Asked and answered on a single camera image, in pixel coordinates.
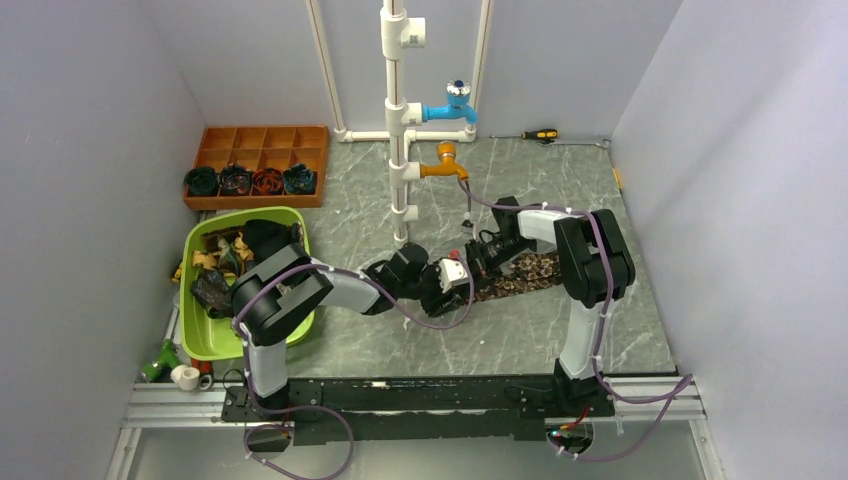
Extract brown floral tie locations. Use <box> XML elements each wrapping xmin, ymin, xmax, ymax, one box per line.
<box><xmin>474</xmin><ymin>252</ymin><xmax>563</xmax><ymax>302</ymax></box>

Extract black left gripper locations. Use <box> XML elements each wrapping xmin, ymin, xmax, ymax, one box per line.
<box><xmin>398</xmin><ymin>258</ymin><xmax>459</xmax><ymax>318</ymax></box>

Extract green plastic basin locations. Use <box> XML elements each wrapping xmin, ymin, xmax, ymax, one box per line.
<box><xmin>179</xmin><ymin>206</ymin><xmax>310</xmax><ymax>361</ymax></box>

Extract aluminium frame rail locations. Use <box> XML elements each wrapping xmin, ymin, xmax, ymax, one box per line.
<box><xmin>123</xmin><ymin>376</ymin><xmax>707</xmax><ymax>428</ymax></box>

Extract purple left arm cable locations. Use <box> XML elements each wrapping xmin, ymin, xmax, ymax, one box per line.
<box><xmin>230</xmin><ymin>251</ymin><xmax>476</xmax><ymax>480</ymax></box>

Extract pile of floral ties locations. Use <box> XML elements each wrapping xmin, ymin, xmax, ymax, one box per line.
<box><xmin>189</xmin><ymin>219</ymin><xmax>305</xmax><ymax>319</ymax></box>

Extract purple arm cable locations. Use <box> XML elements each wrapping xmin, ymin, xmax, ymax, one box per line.
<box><xmin>458</xmin><ymin>178</ymin><xmax>696</xmax><ymax>464</ymax></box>
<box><xmin>230</xmin><ymin>251</ymin><xmax>476</xmax><ymax>480</ymax></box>

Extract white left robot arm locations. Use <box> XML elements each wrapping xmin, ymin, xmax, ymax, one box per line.
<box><xmin>231</xmin><ymin>244</ymin><xmax>478</xmax><ymax>420</ymax></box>

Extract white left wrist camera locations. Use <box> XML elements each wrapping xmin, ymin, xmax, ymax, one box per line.
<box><xmin>438</xmin><ymin>258</ymin><xmax>469</xmax><ymax>293</ymax></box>

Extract silver wrench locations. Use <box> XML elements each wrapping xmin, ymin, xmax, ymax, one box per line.
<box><xmin>539</xmin><ymin>138</ymin><xmax>611</xmax><ymax>149</ymax></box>

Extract blue plastic faucet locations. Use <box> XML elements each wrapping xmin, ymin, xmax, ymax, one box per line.
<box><xmin>421</xmin><ymin>79</ymin><xmax>478</xmax><ymax>125</ymax></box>

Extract orange plastic faucet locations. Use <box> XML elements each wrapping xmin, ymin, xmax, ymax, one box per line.
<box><xmin>420</xmin><ymin>141</ymin><xmax>469</xmax><ymax>181</ymax></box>

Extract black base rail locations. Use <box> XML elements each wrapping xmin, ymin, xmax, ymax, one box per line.
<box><xmin>220</xmin><ymin>373</ymin><xmax>615</xmax><ymax>446</ymax></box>

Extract yellow black tool handle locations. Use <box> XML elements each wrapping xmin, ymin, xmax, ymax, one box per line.
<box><xmin>171</xmin><ymin>261</ymin><xmax>185</xmax><ymax>284</ymax></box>

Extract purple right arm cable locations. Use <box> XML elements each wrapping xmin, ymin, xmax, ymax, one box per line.
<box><xmin>458</xmin><ymin>178</ymin><xmax>696</xmax><ymax>464</ymax></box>

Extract dark green rolled tie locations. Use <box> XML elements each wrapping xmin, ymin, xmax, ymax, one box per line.
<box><xmin>184</xmin><ymin>166</ymin><xmax>219</xmax><ymax>197</ymax></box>

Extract yellow black screwdriver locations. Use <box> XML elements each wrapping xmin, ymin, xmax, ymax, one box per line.
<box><xmin>491</xmin><ymin>128</ymin><xmax>559</xmax><ymax>143</ymax></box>

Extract white PVC pipe assembly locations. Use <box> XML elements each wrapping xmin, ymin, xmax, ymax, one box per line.
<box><xmin>306</xmin><ymin>1</ymin><xmax>492</xmax><ymax>248</ymax></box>

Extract red black rolled tie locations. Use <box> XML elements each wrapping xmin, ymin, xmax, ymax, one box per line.
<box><xmin>252</xmin><ymin>167</ymin><xmax>285</xmax><ymax>196</ymax></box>

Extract teal black rolled tie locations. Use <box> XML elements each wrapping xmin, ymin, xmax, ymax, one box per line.
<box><xmin>282</xmin><ymin>163</ymin><xmax>318</xmax><ymax>195</ymax></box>

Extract orange wooden compartment tray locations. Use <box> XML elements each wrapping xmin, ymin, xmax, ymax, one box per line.
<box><xmin>183</xmin><ymin>125</ymin><xmax>329</xmax><ymax>211</ymax></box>

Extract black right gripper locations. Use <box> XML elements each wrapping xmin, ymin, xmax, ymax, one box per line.
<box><xmin>461</xmin><ymin>235</ymin><xmax>535</xmax><ymax>297</ymax></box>

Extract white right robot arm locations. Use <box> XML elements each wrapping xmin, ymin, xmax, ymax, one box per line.
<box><xmin>465</xmin><ymin>197</ymin><xmax>636</xmax><ymax>415</ymax></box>

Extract green plastic faucet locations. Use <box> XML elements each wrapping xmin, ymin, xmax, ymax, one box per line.
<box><xmin>140</xmin><ymin>339</ymin><xmax>181</xmax><ymax>383</ymax></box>

